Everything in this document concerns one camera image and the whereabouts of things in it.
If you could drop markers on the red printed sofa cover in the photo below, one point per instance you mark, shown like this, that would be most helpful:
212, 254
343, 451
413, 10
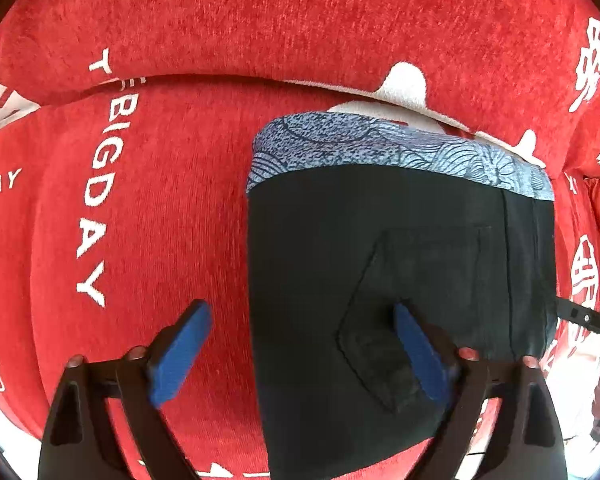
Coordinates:
180, 160

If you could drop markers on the black pants with grey waistband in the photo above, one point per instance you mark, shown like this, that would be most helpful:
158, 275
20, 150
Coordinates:
330, 240

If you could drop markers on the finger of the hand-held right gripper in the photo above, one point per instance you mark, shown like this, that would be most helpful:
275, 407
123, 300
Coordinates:
582, 317

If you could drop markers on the red white striped cushion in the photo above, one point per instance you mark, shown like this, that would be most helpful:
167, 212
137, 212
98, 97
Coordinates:
0, 105

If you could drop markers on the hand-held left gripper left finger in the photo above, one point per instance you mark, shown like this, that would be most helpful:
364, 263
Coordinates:
177, 355

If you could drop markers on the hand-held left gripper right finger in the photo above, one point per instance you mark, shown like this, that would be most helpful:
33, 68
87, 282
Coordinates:
422, 355

